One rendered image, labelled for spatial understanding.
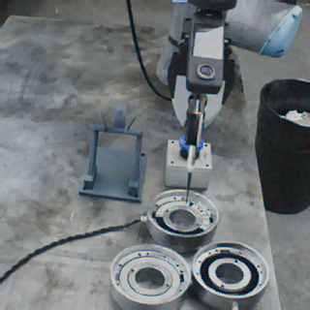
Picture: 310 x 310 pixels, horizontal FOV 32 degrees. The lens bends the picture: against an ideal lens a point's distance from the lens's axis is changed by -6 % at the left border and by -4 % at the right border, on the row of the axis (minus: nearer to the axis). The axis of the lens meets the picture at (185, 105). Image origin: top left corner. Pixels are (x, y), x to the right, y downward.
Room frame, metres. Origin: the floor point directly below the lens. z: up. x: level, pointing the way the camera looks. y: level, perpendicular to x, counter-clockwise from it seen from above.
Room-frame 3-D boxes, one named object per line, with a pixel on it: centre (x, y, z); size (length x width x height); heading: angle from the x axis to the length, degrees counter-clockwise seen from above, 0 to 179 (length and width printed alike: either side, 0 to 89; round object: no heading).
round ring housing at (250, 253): (0.52, -0.09, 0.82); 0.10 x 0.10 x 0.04
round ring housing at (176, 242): (0.62, -0.02, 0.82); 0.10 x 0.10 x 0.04
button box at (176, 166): (0.76, -0.02, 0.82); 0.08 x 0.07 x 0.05; 4
